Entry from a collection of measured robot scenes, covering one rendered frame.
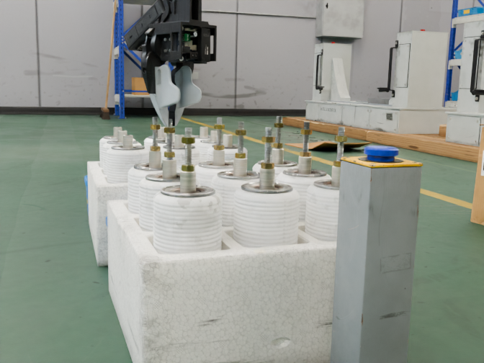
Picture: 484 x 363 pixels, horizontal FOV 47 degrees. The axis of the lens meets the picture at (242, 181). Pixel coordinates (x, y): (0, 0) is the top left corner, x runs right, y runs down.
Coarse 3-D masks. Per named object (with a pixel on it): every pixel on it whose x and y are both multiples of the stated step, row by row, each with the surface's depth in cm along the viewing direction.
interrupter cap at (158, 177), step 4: (176, 172) 92; (148, 176) 88; (152, 176) 88; (156, 176) 89; (160, 176) 90; (176, 176) 90; (148, 180) 86; (152, 180) 86; (156, 180) 85; (160, 180) 85; (164, 180) 85; (168, 180) 85; (172, 180) 85; (176, 180) 85
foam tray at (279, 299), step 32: (128, 224) 88; (128, 256) 81; (160, 256) 72; (192, 256) 72; (224, 256) 73; (256, 256) 74; (288, 256) 76; (320, 256) 78; (128, 288) 82; (160, 288) 71; (192, 288) 72; (224, 288) 74; (256, 288) 75; (288, 288) 77; (320, 288) 79; (128, 320) 83; (160, 320) 71; (192, 320) 73; (224, 320) 74; (256, 320) 76; (288, 320) 78; (320, 320) 80; (160, 352) 72; (192, 352) 74; (224, 352) 75; (256, 352) 77; (288, 352) 79; (320, 352) 80
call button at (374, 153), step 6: (366, 150) 66; (372, 150) 66; (378, 150) 65; (384, 150) 65; (390, 150) 65; (396, 150) 66; (372, 156) 66; (378, 156) 66; (384, 156) 66; (390, 156) 66
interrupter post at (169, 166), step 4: (164, 160) 88; (168, 160) 87; (172, 160) 88; (164, 164) 88; (168, 164) 87; (172, 164) 87; (164, 168) 88; (168, 168) 87; (172, 168) 88; (164, 172) 88; (168, 172) 88; (172, 172) 88; (164, 176) 88; (168, 176) 88; (172, 176) 88
